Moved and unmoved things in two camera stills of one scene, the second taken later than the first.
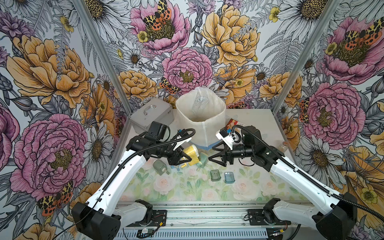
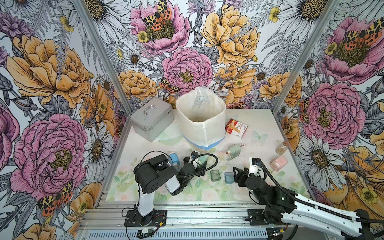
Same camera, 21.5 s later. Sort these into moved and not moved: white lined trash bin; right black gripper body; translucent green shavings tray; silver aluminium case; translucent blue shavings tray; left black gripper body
Moved: right black gripper body; left black gripper body
Not moved: silver aluminium case; translucent blue shavings tray; white lined trash bin; translucent green shavings tray
